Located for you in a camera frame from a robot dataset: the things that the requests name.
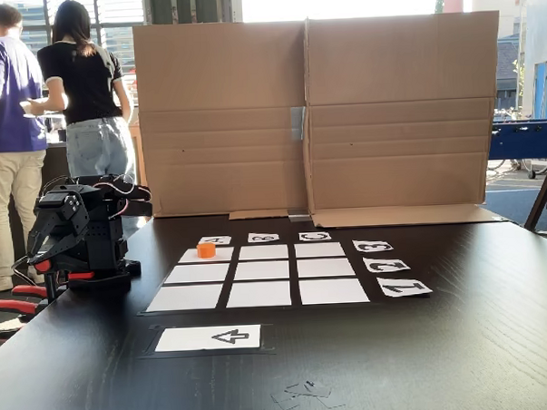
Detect red black clamp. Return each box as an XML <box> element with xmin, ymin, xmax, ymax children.
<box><xmin>0</xmin><ymin>254</ymin><xmax>99</xmax><ymax>320</ymax></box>

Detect paper sheet letter C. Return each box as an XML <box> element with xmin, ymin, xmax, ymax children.
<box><xmin>298</xmin><ymin>230</ymin><xmax>333</xmax><ymax>243</ymax></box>

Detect brown cardboard panel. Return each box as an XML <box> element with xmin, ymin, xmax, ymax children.
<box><xmin>131</xmin><ymin>16</ymin><xmax>315</xmax><ymax>226</ymax></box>
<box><xmin>299</xmin><ymin>8</ymin><xmax>510</xmax><ymax>231</ymax></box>

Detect white nine-square grid sheet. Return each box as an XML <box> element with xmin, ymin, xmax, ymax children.
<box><xmin>142</xmin><ymin>239</ymin><xmax>374</xmax><ymax>314</ymax></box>

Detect blue foosball table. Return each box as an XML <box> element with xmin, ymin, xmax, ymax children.
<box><xmin>486</xmin><ymin>118</ymin><xmax>547</xmax><ymax>182</ymax></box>

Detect paper sheet letter A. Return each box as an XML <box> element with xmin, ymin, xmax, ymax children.
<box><xmin>197</xmin><ymin>234</ymin><xmax>233</xmax><ymax>248</ymax></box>

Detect red white servo wire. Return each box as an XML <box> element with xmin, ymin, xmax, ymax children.
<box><xmin>93</xmin><ymin>173</ymin><xmax>138</xmax><ymax>220</ymax></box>

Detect paper sheet number 1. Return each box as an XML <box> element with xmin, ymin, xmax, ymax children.
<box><xmin>376</xmin><ymin>274</ymin><xmax>435</xmax><ymax>298</ymax></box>

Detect paper sheet number 2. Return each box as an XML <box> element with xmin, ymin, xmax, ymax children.
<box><xmin>362</xmin><ymin>254</ymin><xmax>412</xmax><ymax>275</ymax></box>

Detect white arrow paper sheet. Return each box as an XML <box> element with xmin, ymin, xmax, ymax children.
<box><xmin>153</xmin><ymin>323</ymin><xmax>263</xmax><ymax>355</ymax></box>

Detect dark wooden easel leg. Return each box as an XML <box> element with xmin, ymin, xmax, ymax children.
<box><xmin>520</xmin><ymin>142</ymin><xmax>547</xmax><ymax>241</ymax></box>

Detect paper sheet number 3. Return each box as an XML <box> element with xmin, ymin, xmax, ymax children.
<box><xmin>351</xmin><ymin>238</ymin><xmax>396</xmax><ymax>254</ymax></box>

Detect person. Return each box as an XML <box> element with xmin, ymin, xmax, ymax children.
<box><xmin>0</xmin><ymin>1</ymin><xmax>56</xmax><ymax>293</ymax></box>
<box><xmin>34</xmin><ymin>0</ymin><xmax>142</xmax><ymax>244</ymax></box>

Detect clear tape scraps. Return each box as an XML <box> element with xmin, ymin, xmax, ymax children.
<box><xmin>269</xmin><ymin>377</ymin><xmax>347</xmax><ymax>410</ymax></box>

